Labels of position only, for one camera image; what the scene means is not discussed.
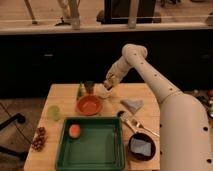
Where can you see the green plastic tray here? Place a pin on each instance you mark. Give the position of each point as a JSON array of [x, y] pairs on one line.
[[98, 148]]

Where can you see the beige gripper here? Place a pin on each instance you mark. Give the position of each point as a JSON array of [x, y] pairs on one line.
[[110, 82]]

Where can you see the dark grey cup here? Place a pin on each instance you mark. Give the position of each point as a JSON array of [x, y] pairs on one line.
[[89, 87]]

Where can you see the orange peach fruit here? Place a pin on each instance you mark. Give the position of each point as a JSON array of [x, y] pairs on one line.
[[74, 131]]

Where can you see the orange bowl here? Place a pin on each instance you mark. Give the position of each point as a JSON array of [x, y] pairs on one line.
[[88, 105]]

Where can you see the blue sponge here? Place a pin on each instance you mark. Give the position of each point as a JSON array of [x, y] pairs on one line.
[[141, 147]]

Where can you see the silver fork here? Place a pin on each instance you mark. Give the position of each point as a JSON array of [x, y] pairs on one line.
[[139, 125]]

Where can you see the black chair base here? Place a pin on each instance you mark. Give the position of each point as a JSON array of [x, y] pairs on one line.
[[8, 133]]

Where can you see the red grape bunch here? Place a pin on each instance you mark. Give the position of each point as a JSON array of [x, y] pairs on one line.
[[38, 142]]

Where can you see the pastry brush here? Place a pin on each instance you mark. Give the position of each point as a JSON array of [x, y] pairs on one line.
[[124, 117]]

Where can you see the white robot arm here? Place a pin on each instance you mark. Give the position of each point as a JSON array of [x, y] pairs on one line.
[[185, 143]]

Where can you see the black frying pan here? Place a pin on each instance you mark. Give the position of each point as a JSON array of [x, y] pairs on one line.
[[145, 137]]

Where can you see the green plastic cup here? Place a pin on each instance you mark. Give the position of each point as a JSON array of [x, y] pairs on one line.
[[54, 112]]

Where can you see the grey folded cloth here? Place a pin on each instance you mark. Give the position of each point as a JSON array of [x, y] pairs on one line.
[[132, 106]]

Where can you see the black cabinet under window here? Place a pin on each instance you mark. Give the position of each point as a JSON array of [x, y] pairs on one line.
[[118, 11]]

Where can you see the white paper cup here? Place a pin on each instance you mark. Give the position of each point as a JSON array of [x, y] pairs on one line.
[[102, 92]]

